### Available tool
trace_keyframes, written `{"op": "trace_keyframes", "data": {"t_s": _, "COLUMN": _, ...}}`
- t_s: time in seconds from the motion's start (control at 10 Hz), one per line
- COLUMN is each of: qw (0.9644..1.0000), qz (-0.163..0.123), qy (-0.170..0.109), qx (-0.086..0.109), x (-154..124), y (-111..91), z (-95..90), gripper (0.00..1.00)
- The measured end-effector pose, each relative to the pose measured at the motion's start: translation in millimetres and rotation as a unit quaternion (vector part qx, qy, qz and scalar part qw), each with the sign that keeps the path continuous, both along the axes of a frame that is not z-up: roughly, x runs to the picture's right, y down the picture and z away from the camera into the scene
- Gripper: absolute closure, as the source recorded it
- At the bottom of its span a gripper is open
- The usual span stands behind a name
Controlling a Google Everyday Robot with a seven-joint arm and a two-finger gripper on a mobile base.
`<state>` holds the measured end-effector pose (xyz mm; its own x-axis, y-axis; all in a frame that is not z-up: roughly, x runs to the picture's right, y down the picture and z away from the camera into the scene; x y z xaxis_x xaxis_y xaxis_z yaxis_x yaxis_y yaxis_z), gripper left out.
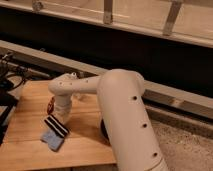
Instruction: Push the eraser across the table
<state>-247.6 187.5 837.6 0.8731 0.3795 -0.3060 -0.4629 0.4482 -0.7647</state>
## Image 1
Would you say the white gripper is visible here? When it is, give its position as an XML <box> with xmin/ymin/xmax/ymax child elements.
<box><xmin>44</xmin><ymin>96</ymin><xmax>72</xmax><ymax>137</ymax></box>

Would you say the blue eraser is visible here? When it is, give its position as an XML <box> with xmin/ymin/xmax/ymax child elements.
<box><xmin>41</xmin><ymin>130</ymin><xmax>64</xmax><ymax>152</ymax></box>

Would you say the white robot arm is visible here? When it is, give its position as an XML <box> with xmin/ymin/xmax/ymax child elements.
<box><xmin>45</xmin><ymin>69</ymin><xmax>169</xmax><ymax>171</ymax></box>

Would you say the black equipment at left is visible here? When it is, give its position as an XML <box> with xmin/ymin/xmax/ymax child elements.
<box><xmin>0</xmin><ymin>90</ymin><xmax>18</xmax><ymax>145</ymax></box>

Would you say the black cable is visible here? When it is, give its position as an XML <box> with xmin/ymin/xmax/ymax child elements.
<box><xmin>0</xmin><ymin>63</ymin><xmax>34</xmax><ymax>92</ymax></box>

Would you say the metal window frame rail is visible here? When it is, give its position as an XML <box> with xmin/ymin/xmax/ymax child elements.
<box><xmin>0</xmin><ymin>0</ymin><xmax>213</xmax><ymax>48</ymax></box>

